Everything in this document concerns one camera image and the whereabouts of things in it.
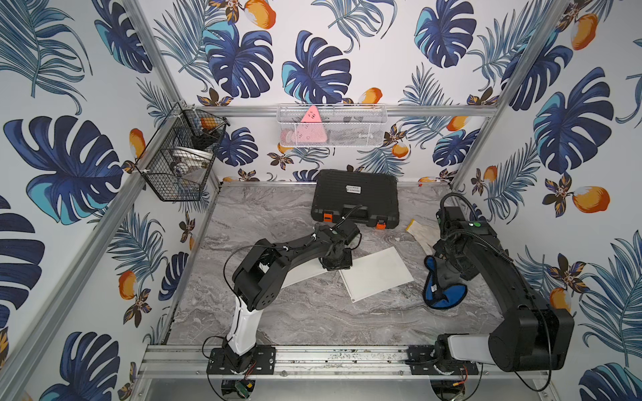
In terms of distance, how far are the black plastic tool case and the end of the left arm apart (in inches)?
9.5

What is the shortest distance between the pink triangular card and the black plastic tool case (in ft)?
0.87

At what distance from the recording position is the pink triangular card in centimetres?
90

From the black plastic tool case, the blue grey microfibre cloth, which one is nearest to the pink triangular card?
the black plastic tool case

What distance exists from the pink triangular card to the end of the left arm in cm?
34

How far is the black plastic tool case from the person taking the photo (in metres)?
1.05

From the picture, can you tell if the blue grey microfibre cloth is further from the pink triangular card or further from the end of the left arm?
the pink triangular card

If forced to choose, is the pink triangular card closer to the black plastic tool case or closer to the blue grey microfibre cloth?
the black plastic tool case

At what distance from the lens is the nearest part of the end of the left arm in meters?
0.69
